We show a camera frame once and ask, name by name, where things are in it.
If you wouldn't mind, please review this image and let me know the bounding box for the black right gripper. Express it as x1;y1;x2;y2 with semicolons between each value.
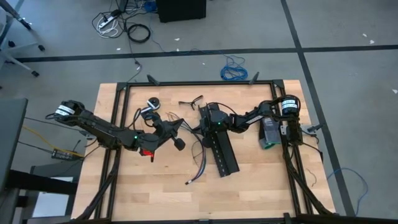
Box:
192;104;218;149

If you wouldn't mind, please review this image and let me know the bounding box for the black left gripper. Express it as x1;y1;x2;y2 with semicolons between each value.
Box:
149;112;187;152

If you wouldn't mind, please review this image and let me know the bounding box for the black zip tie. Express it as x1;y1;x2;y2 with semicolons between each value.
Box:
191;141;206;169

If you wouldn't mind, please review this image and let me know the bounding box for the white cable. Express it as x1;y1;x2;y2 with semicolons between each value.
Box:
166;111;208;186

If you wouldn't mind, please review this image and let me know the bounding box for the black controller box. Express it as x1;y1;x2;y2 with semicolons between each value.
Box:
51;148;78;162

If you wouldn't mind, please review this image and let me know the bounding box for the black cabinet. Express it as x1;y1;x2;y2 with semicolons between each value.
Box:
155;0;208;24

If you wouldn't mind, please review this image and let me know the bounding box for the white power strip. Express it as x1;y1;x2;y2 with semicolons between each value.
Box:
98;14;118;30

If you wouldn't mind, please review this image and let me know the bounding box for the black furniture beam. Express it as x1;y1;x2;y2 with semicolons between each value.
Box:
6;169;79;196

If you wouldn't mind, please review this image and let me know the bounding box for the grey desk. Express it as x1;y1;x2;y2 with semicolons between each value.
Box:
0;98;29;194

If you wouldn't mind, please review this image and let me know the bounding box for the grey office chair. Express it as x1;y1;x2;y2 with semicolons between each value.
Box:
0;0;47;78

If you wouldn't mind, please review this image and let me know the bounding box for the black slotted cable duct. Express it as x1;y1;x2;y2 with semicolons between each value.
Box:
198;104;231;178

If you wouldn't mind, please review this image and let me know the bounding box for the black aluminium table frame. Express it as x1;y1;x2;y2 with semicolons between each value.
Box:
72;70;337;224

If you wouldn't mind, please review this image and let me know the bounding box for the blue cable coil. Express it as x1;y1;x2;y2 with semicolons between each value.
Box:
220;55;249;81

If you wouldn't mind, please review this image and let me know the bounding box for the coiled black cable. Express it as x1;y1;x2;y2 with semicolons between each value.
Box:
127;24;152;44

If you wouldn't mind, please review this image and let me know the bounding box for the thin black wire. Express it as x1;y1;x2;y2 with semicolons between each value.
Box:
306;168;318;188

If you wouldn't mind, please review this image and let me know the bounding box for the loose blue floor cable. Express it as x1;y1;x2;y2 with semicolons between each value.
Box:
326;167;369;217

